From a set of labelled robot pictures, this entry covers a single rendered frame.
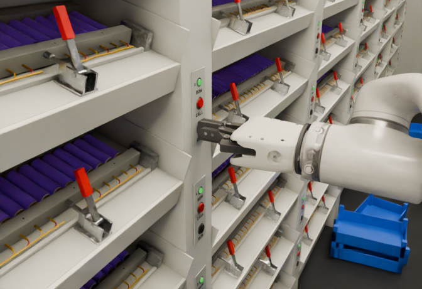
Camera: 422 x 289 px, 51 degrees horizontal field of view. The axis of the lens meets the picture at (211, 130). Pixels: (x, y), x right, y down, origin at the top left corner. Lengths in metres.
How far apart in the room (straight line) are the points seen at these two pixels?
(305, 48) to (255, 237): 0.55
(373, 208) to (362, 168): 1.95
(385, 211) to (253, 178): 1.51
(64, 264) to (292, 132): 0.34
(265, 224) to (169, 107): 0.69
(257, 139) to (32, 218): 0.30
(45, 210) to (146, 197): 0.15
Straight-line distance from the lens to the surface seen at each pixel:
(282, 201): 1.39
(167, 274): 0.81
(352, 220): 2.24
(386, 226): 2.24
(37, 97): 0.48
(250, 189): 1.06
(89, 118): 0.51
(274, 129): 0.64
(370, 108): 0.61
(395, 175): 0.59
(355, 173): 0.60
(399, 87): 0.58
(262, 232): 1.24
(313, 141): 0.60
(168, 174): 0.71
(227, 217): 0.96
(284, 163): 0.61
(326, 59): 1.54
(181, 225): 0.75
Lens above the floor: 1.27
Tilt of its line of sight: 22 degrees down
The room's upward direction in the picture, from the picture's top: straight up
